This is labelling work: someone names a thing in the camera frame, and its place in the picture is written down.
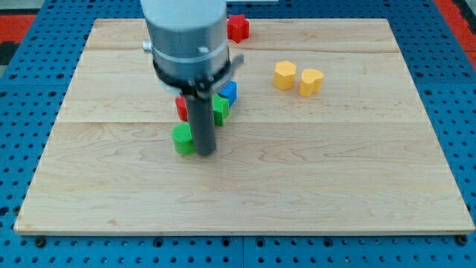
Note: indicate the grey cylindrical robot arm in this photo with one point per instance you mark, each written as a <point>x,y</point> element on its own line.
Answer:
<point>189,43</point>

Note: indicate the green star block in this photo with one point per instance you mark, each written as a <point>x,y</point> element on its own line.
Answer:
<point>220,110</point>

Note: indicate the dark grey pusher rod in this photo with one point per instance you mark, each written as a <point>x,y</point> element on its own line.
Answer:
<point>201,121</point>

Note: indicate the blue block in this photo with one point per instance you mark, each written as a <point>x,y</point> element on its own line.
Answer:
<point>229,92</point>

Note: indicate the green cylinder block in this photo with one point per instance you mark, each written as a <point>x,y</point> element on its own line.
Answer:
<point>182,139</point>

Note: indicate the yellow hexagon block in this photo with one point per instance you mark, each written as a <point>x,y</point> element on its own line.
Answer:
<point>284,75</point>

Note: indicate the wooden board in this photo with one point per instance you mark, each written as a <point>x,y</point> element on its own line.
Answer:
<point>358,158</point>

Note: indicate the yellow heart block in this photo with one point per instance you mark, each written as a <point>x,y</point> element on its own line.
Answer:
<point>310,82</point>

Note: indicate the red star block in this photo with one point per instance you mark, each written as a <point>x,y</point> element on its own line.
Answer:
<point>238,28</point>

